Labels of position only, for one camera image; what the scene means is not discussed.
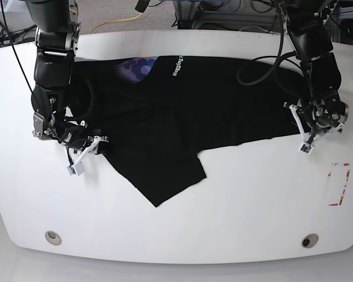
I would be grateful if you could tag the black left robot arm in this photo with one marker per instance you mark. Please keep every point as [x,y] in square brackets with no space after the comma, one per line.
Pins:
[302,22]

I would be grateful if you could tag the right table cable grommet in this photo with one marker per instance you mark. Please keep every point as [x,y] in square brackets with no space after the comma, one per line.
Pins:
[309,241]

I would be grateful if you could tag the left table cable grommet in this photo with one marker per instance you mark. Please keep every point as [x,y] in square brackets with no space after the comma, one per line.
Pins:
[53,238]

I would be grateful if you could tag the red tape rectangle marking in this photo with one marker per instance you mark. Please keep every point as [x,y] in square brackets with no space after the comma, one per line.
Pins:
[337,183]

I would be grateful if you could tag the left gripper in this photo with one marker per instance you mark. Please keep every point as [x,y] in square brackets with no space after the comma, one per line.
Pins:
[318,120]

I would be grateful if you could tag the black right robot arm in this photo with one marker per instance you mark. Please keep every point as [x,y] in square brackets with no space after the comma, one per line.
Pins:
[63,105]

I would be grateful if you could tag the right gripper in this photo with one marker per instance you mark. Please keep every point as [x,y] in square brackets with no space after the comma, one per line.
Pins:
[75,135]

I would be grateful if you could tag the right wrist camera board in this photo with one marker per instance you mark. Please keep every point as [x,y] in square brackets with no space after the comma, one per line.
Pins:
[76,169]

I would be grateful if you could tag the table cable grommet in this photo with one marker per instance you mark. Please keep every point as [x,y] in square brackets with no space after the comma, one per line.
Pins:
[309,241]
[53,238]

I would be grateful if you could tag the black tripod stand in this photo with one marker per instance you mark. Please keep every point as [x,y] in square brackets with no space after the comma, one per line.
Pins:
[4,36]

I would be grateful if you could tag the black printed T-shirt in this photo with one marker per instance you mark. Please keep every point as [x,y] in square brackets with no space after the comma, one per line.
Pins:
[160,113]

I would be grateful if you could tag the aluminium frame post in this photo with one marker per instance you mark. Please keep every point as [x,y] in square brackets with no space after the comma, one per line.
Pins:
[186,13]

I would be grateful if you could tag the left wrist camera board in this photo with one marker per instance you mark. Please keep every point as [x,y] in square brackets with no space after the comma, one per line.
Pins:
[306,148]

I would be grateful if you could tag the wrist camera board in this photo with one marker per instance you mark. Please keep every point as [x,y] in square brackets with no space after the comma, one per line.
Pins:
[76,169]
[306,148]

